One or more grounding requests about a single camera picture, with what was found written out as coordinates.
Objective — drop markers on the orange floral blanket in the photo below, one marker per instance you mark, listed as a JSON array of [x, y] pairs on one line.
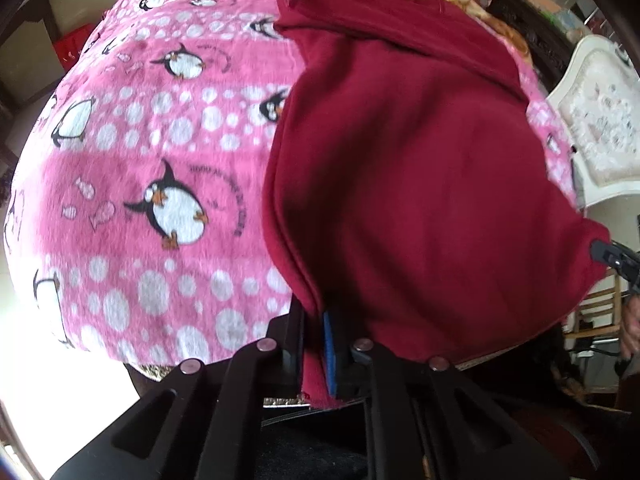
[[505, 25]]

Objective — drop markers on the dark red sweater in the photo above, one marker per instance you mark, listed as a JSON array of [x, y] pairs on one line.
[[400, 185]]

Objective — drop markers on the person's right hand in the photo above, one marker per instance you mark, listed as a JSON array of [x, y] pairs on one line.
[[631, 322]]

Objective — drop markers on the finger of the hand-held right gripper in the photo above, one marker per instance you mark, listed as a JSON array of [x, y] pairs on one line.
[[615, 260]]

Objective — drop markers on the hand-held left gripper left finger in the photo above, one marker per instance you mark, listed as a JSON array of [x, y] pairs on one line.
[[292, 350]]

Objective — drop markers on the pink penguin print blanket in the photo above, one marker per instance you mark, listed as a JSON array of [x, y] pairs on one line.
[[150, 135]]

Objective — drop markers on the wooden chair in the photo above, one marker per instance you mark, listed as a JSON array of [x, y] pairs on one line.
[[597, 310]]

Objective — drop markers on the white upholstered chair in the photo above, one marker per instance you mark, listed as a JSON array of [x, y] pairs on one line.
[[600, 110]]

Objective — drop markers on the dark carved headboard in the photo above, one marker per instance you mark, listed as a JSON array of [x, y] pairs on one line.
[[540, 45]]

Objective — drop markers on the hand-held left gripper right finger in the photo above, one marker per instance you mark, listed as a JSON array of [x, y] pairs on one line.
[[330, 355]]

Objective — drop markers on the red plastic bin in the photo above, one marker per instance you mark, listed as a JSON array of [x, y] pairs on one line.
[[72, 50]]

